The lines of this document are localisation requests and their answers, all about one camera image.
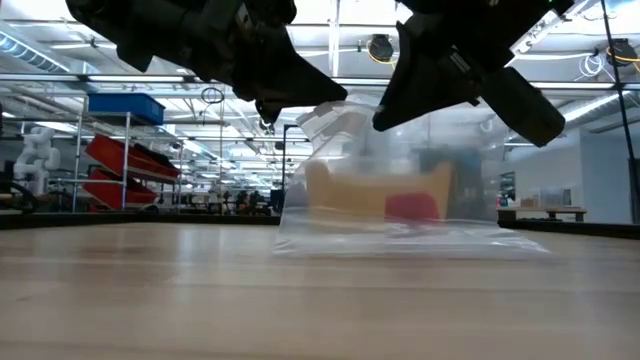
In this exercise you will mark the metal shelf rack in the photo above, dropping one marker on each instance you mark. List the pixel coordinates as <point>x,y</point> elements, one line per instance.
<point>126,150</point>

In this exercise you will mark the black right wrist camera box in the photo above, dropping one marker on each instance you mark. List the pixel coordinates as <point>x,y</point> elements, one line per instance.
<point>525,110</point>

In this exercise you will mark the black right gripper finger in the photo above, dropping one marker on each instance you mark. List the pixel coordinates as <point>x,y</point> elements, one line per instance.
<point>425,85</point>

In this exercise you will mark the blue plastic shelf bin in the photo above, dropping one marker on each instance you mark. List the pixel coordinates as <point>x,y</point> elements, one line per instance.
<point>125,107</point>

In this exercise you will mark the clear plastic bag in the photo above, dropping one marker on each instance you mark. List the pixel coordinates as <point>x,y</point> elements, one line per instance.
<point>350,235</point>

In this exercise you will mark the black aluminium table frame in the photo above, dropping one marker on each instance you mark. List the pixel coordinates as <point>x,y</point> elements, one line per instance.
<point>125,220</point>

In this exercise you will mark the red bandage strip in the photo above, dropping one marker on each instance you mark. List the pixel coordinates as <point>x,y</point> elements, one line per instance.
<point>412,207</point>

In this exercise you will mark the white robot figure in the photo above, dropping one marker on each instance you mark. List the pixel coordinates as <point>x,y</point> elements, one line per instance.
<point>35,160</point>

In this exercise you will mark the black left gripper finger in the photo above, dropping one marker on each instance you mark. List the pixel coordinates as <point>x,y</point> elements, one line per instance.
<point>290,75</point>
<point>269,114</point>

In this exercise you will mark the black cabinet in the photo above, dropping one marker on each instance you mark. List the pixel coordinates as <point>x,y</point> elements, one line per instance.
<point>467,170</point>

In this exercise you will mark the thin black pole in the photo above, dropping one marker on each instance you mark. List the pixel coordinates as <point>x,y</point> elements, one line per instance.
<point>620,100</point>

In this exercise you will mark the red plastic shelf bin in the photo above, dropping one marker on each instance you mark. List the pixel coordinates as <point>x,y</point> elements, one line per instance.
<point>107,192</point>
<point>107,150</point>

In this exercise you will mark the yellow plastic bin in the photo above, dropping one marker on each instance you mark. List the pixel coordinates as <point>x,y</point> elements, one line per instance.
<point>350,195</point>

